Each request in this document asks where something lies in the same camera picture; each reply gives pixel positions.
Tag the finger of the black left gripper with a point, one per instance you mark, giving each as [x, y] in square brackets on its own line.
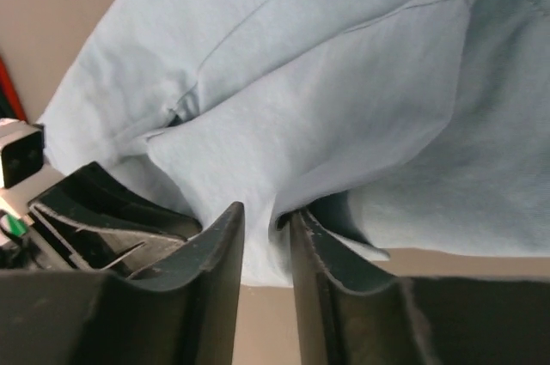
[74, 237]
[93, 187]

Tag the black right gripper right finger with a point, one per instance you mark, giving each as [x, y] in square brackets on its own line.
[350, 311]

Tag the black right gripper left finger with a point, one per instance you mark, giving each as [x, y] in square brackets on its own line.
[185, 314]

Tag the light blue t-shirt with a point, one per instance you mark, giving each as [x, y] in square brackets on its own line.
[399, 123]

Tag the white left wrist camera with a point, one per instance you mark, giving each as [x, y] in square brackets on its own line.
[25, 171]

